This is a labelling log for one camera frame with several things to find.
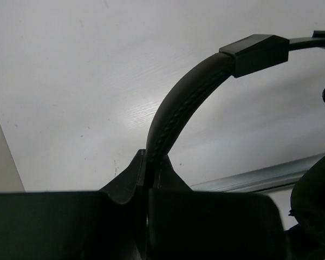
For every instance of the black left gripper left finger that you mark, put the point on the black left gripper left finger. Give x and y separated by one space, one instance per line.
106 224

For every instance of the black headphones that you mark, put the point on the black headphones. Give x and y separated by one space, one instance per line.
306 239

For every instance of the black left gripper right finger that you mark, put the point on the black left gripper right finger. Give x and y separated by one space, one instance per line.
187 224

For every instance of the aluminium front rail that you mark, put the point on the aluminium front rail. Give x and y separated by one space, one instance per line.
285 174

